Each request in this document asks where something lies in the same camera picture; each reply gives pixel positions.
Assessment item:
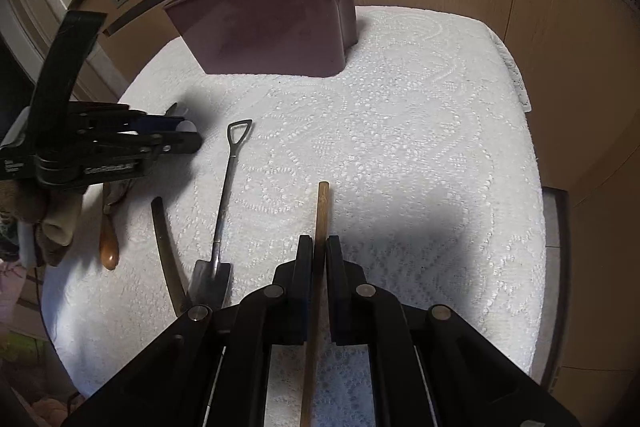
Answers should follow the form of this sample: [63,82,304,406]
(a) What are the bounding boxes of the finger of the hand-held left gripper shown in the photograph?
[92,132,203,158]
[72,102,186,135]

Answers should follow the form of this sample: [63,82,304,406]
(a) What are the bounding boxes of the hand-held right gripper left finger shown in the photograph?
[62,234,316,427]

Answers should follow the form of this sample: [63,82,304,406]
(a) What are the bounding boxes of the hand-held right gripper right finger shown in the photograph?
[325,234,581,427]

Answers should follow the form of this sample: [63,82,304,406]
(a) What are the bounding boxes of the wooden chopstick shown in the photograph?
[300,181,331,427]

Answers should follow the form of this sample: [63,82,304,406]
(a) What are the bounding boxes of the maroon plastic utensil holder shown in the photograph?
[163,0,358,78]

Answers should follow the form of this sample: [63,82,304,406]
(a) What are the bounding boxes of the person's left hand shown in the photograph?
[0,177,83,268]

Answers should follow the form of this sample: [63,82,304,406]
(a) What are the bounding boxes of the black shovel-shaped spoon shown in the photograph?
[187,119,253,310]

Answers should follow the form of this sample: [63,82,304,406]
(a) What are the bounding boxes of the wooden spoon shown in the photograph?
[98,179,121,271]

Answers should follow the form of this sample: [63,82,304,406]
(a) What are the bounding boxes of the white lace tablecloth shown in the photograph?
[40,5,546,427]

